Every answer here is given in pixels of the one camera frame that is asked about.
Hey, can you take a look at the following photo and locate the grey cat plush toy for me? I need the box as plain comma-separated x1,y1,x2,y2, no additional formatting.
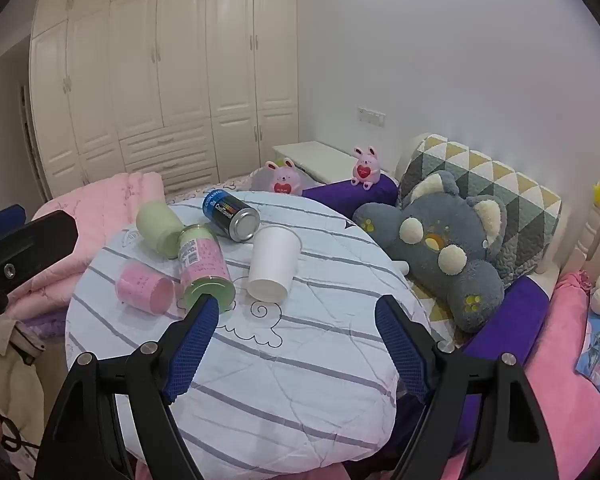
352,170,508,335

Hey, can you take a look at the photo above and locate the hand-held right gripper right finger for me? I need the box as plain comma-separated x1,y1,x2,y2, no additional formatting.
374,294,573,480

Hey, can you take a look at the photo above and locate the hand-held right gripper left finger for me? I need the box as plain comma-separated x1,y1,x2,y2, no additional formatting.
34,294,221,480

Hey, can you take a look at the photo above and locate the blue printed picture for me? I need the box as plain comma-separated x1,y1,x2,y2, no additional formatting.
575,317,600,388

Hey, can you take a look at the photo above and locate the purple bed sheet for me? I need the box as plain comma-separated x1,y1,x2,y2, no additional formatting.
447,275,553,453

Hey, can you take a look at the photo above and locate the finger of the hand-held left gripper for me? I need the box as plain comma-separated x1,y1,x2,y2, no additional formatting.
0,210,79,321
0,204,27,250

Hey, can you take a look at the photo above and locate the pink bed sheet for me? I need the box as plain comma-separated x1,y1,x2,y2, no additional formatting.
522,270,600,480

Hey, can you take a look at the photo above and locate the beige garment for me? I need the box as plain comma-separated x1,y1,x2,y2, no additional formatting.
0,317,46,480

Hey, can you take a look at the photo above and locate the white cup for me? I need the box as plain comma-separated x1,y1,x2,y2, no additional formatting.
246,225,302,304

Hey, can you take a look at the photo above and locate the cream wardrobe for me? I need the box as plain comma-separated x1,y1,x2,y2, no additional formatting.
29,0,301,200

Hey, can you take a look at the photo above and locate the purple pillow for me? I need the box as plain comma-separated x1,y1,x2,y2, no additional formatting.
302,175,398,213

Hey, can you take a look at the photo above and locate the cream headboard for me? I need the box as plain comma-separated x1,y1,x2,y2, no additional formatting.
560,140,600,281

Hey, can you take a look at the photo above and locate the white nightstand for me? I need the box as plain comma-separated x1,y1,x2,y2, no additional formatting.
272,140,363,186

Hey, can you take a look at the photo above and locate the pink blanket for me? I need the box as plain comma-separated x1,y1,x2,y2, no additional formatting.
7,171,167,321

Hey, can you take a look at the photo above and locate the pale green cup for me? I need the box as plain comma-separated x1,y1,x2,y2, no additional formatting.
136,200,185,260

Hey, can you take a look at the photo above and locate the white striped quilt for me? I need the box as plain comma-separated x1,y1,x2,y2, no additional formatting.
64,191,433,466

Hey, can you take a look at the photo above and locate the triangle patterned cushion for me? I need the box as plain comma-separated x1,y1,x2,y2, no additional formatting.
395,134,565,286

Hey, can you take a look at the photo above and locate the green cup with pink label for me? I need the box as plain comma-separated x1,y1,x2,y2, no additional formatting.
177,224,236,313

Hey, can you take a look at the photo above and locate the blue metal can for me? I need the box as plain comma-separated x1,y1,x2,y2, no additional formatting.
202,190,261,243

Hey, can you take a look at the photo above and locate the pink bunny plush toy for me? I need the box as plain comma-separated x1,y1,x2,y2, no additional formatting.
350,146,381,190
265,157,301,196

